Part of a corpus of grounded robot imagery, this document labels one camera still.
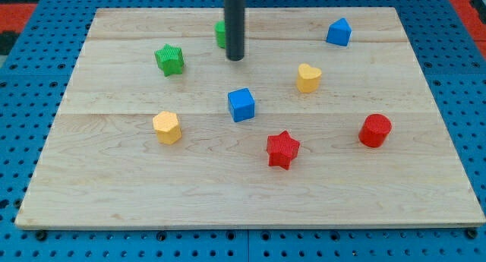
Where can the red star block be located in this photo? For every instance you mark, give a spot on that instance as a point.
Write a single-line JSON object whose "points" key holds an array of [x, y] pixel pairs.
{"points": [[282, 149]]}

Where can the green star block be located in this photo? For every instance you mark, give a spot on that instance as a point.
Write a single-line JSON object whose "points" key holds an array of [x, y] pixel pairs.
{"points": [[170, 60]]}

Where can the blue cube block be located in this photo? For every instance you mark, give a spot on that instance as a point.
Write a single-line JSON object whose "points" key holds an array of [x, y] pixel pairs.
{"points": [[241, 104]]}

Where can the yellow hexagon block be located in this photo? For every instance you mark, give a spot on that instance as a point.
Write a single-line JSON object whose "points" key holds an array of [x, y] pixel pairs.
{"points": [[167, 128]]}

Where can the yellow heart block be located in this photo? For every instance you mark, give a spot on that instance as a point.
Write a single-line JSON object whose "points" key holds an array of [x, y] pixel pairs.
{"points": [[308, 78]]}

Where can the light wooden board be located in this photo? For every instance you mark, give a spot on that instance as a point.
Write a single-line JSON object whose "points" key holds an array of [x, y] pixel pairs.
{"points": [[103, 168]]}

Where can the green cylinder block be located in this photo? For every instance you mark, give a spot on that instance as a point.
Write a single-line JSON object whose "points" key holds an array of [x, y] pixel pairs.
{"points": [[220, 34]]}

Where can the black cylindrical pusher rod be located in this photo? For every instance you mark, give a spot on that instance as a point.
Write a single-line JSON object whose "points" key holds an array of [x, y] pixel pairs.
{"points": [[234, 16]]}

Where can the red cylinder block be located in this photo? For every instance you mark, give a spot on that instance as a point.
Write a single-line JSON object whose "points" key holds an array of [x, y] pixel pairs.
{"points": [[375, 130]]}

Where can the blue pentagon house block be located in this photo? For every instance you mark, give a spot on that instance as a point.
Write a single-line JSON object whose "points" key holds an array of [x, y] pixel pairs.
{"points": [[339, 32]]}

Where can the blue perforated pegboard base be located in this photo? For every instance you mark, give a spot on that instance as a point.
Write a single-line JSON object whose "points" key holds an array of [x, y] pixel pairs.
{"points": [[36, 73]]}

